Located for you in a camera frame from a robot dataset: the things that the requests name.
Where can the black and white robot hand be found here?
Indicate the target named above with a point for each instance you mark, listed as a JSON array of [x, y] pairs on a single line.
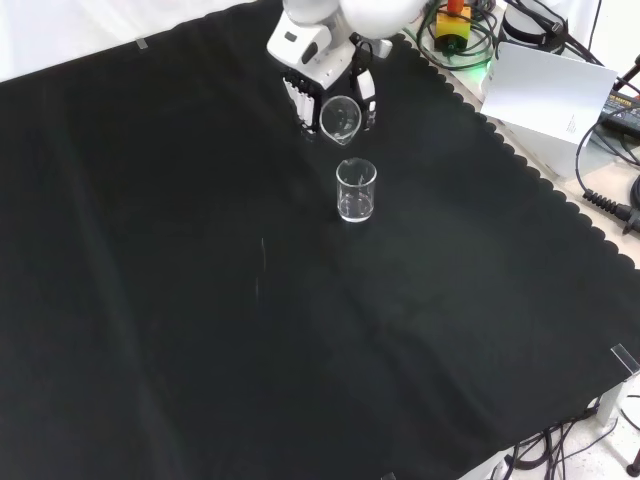
[[305, 47]]

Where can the clear glass beaker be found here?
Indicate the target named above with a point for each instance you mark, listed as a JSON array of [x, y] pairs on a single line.
[[356, 212], [341, 132]]

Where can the yellow stop button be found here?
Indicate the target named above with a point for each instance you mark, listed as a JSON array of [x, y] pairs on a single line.
[[452, 27]]

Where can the clear cloth clip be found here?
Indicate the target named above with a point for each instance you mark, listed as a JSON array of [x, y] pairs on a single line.
[[626, 359], [142, 44]]

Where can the pale board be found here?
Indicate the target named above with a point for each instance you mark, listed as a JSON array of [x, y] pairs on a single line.
[[545, 85]]

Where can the black bench cloth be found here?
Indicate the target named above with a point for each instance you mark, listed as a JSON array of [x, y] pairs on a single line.
[[150, 260]]

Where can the black power adapter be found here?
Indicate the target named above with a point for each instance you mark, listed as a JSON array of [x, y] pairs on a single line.
[[622, 107]]

